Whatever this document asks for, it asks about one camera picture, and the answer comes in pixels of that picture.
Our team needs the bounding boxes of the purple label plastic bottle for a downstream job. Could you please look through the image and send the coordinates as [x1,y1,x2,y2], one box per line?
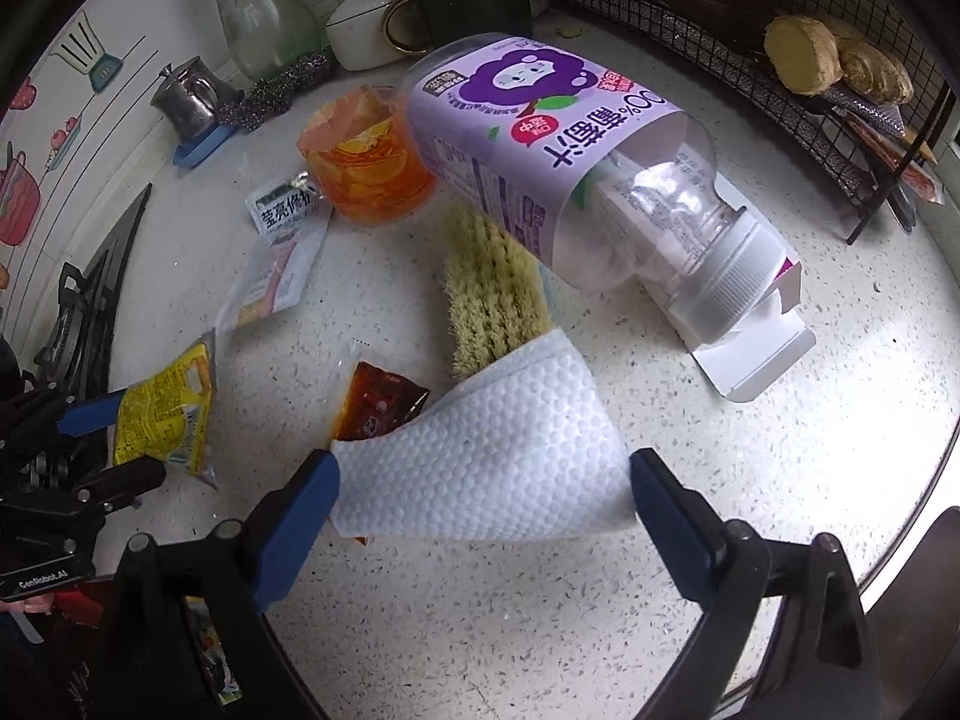
[403,31,785,342]

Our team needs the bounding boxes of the yellow bristle scrub brush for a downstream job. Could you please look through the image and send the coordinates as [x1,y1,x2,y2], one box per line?
[442,199,556,380]

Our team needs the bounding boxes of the white medicine carton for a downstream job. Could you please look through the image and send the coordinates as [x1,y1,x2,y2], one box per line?
[664,172,817,400]

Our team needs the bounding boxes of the cut ginger piece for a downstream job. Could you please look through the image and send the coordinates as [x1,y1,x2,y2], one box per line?
[765,13,845,95]

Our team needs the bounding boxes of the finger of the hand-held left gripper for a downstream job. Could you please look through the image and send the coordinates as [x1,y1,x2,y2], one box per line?
[0,381,125,466]
[0,457,167,520]

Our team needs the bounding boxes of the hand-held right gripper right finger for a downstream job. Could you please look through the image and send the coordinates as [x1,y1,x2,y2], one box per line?
[631,448,882,720]

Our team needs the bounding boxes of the small steel pot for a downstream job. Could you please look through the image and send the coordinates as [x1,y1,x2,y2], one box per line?
[150,56,245,145]

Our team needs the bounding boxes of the dark green mug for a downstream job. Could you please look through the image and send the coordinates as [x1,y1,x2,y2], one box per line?
[384,0,535,57]

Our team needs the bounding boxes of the yellow snack packet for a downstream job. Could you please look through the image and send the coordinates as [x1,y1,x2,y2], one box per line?
[112,330,220,492]

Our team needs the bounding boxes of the red sauce packet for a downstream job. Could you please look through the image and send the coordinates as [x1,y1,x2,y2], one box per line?
[330,361,432,443]

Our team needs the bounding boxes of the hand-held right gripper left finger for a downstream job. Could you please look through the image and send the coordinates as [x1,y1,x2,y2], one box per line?
[94,454,342,720]

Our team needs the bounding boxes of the orange plastic cup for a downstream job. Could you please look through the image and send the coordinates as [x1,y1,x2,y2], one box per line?
[298,85,440,224]

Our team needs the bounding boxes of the white lidded jar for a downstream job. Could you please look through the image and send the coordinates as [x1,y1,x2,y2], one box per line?
[326,0,421,70]

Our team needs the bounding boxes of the black wire rack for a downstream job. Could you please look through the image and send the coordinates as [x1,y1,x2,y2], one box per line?
[525,0,953,245]

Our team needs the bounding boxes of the white shampoo sachet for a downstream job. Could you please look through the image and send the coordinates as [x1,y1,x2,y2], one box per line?
[217,176,335,331]

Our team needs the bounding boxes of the kitchen wall sticker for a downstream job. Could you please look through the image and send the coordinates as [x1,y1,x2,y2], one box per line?
[0,11,151,316]

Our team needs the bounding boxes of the blue tray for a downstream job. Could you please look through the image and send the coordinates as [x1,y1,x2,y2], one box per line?
[172,124,242,168]

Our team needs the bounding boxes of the knobbly ginger root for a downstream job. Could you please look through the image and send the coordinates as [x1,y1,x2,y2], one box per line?
[825,19,916,104]

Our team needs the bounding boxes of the white paper towel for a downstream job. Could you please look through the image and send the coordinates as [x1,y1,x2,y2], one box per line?
[330,328,638,545]

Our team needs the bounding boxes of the black gas stove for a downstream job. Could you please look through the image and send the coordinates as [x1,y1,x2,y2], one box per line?
[0,184,151,391]

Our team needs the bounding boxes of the steel wool scrubber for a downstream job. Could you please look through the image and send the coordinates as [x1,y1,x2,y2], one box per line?
[217,49,338,128]

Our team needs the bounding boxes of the glass carafe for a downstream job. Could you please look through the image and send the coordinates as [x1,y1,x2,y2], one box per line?
[187,0,323,80]

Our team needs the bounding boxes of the red seasoning packets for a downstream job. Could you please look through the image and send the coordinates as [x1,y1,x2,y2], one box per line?
[825,86,946,203]

